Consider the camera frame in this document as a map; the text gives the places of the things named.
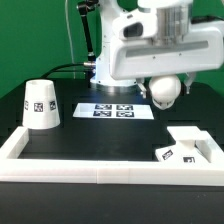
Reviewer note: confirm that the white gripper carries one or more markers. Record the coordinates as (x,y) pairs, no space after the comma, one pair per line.
(164,41)

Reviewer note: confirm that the white lamp bulb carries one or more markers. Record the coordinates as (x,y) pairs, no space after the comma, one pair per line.
(164,90)

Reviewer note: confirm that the white lamp base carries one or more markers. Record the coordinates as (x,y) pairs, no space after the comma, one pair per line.
(184,150)

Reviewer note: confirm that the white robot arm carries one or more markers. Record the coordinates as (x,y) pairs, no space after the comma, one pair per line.
(109,11)

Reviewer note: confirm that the white lamp shade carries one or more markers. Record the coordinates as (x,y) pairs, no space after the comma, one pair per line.
(40,105)

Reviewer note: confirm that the white marker sheet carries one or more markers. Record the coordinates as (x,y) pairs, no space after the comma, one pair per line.
(113,111)

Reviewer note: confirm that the white U-shaped fence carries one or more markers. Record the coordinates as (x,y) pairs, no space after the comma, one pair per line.
(15,169)

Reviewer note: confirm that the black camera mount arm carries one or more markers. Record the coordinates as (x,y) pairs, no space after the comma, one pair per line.
(84,7)

